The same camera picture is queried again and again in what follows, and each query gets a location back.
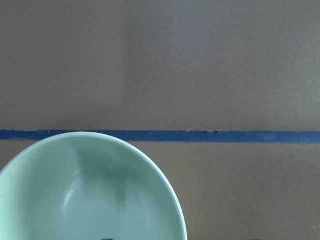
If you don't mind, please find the light green bowl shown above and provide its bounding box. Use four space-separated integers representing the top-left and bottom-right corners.
0 132 188 240

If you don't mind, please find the horizontal blue tape strip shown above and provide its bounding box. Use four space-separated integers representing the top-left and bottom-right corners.
0 128 320 145

